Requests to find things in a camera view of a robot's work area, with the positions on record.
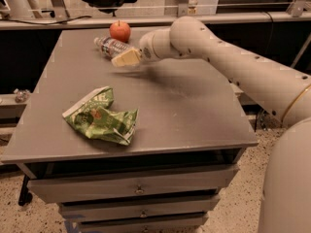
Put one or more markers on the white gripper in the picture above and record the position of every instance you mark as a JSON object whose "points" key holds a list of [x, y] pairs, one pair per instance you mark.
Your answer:
{"points": [[146, 48]]}

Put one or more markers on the clear plastic water bottle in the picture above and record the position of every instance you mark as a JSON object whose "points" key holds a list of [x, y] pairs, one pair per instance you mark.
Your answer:
{"points": [[111, 47]]}

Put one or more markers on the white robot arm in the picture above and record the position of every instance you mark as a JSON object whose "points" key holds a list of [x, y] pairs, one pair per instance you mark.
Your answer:
{"points": [[282, 91]]}

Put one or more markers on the red apple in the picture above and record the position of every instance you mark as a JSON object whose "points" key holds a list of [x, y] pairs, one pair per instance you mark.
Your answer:
{"points": [[120, 30]]}

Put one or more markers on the grey metal railing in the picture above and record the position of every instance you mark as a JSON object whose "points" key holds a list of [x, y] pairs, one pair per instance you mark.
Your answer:
{"points": [[84, 22]]}

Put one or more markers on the green crumpled chip bag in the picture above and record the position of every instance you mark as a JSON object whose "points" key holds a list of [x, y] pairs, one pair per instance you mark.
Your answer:
{"points": [[92, 117]]}

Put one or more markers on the grey drawer cabinet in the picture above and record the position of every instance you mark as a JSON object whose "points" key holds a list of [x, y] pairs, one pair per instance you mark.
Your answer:
{"points": [[129, 150]]}

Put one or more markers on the small crumpled clear wrapper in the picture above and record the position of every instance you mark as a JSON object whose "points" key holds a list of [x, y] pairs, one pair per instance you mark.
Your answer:
{"points": [[21, 95]]}

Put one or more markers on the top grey drawer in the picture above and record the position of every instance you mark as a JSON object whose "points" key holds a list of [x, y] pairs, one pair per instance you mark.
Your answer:
{"points": [[120, 185]]}

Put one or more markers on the grey drawer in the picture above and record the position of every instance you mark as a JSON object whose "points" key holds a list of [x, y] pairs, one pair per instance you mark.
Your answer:
{"points": [[120, 185], [141, 208], [143, 225]]}

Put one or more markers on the middle grey drawer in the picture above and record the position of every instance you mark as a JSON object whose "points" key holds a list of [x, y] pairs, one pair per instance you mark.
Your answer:
{"points": [[141, 208]]}

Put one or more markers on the bottom grey drawer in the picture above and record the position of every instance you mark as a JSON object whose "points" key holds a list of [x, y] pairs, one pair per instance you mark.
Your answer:
{"points": [[143, 225]]}

